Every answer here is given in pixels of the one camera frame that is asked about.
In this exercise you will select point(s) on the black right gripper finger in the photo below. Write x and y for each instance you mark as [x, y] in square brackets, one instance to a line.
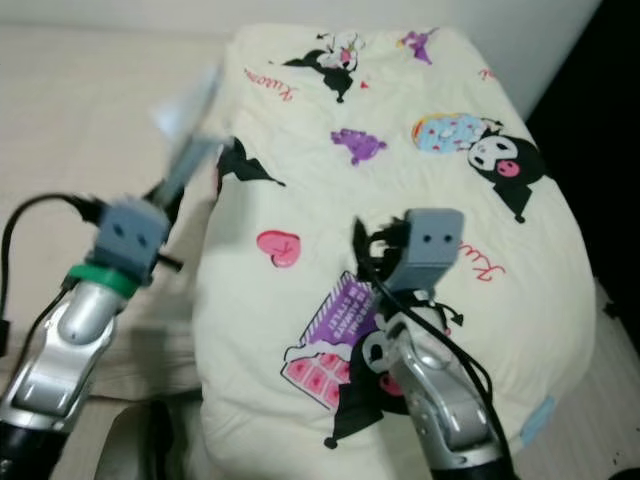
[360, 240]

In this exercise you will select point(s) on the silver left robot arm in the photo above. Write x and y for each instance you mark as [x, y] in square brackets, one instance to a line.
[65, 370]

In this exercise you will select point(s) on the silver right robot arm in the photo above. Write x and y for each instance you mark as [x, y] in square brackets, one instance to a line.
[445, 400]

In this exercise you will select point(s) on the cream cartoon print duvet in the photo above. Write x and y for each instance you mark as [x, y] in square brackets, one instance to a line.
[360, 195]

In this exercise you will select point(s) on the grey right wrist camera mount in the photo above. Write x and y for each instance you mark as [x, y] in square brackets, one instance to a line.
[428, 245]

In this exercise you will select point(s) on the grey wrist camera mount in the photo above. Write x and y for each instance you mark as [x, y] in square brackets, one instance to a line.
[132, 238]
[428, 245]

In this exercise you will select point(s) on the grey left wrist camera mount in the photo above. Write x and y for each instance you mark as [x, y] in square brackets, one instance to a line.
[132, 238]

